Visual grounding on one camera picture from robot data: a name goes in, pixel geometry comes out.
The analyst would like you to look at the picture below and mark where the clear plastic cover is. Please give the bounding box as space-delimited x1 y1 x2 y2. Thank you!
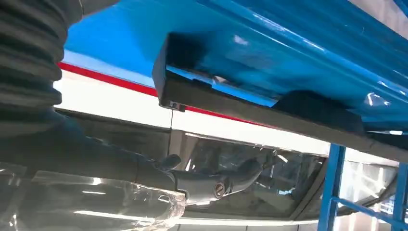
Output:
0 162 187 231

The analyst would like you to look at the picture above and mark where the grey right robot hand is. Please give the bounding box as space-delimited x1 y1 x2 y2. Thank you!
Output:
0 106 265 206

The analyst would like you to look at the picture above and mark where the blue metal shelf rack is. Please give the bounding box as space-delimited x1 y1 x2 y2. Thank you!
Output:
64 0 408 231

